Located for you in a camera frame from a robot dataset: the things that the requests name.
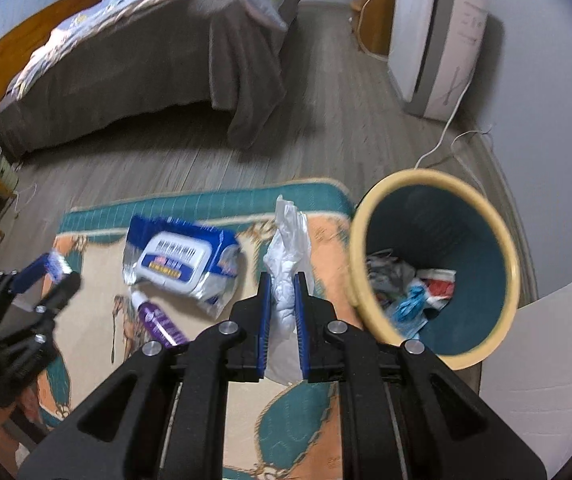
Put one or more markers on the white panelled door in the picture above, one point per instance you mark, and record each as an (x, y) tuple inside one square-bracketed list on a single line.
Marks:
[(556, 360)]

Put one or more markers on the teal and orange patterned rug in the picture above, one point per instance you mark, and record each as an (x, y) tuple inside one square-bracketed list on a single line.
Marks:
[(190, 200)]

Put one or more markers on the bed with brown blanket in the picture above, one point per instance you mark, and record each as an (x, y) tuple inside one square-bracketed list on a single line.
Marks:
[(165, 60)]

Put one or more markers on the small wooden cabinet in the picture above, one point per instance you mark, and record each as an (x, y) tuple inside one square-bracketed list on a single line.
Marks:
[(378, 20)]

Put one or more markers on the purple spray bottle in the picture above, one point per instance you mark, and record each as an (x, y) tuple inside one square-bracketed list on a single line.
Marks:
[(158, 325)]

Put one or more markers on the wooden headboard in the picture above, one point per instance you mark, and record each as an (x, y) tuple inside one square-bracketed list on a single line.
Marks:
[(15, 45)]

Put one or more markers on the blue wet wipes packet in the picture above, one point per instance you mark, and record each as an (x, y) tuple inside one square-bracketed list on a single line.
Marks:
[(180, 255)]

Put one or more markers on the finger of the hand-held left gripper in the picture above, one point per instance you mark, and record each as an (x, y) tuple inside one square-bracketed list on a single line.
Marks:
[(35, 272), (60, 292)]

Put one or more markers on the white plastic bag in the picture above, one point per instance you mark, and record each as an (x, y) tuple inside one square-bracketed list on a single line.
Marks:
[(286, 260)]

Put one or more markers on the clear plastic bag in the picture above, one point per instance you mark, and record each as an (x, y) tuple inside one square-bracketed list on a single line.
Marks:
[(391, 270)]

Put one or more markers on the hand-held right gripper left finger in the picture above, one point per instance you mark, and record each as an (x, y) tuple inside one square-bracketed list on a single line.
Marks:
[(265, 320)]

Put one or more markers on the light blue face mask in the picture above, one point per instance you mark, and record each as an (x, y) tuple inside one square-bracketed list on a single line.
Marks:
[(411, 302)]

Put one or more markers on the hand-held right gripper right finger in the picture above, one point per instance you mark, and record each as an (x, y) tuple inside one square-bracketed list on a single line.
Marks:
[(300, 325)]

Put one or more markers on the white air purifier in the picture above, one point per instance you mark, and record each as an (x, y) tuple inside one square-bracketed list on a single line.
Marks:
[(436, 35)]

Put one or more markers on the yellow and teal waste bin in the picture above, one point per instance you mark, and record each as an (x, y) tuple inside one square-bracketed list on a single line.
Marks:
[(466, 240)]

